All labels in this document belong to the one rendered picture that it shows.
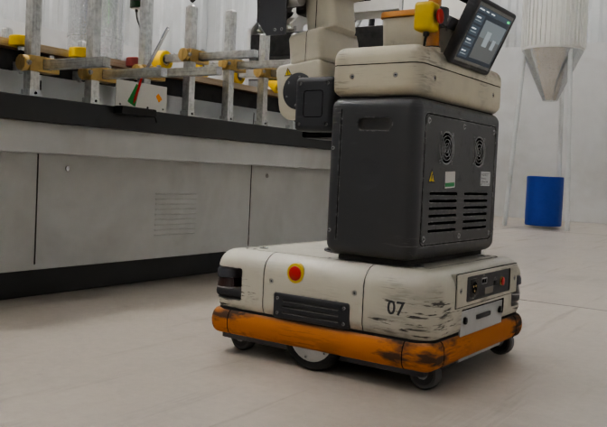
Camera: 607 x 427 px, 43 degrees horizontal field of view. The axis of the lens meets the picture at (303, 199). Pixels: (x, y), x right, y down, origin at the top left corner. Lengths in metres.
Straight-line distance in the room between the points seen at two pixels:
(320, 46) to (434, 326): 0.85
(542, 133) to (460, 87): 9.15
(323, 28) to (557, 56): 6.82
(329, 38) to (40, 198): 1.27
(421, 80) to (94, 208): 1.64
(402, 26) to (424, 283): 0.68
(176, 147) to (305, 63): 1.05
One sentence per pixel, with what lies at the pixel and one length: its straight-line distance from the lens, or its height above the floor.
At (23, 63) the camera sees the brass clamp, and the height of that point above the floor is 0.80.
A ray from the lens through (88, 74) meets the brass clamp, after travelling 2.78.
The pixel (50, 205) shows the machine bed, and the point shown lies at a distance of 2.97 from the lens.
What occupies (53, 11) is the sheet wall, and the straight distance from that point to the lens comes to 12.01.
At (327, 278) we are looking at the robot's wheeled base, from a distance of 1.90.
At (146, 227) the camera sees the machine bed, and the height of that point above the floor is 0.24.
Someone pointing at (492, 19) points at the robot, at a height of 0.91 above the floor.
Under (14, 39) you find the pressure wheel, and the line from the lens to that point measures 2.76.
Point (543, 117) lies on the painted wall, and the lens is 11.19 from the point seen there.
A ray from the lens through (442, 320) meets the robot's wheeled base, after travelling 1.83.
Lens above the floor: 0.50
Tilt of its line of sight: 2 degrees down
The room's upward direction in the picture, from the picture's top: 3 degrees clockwise
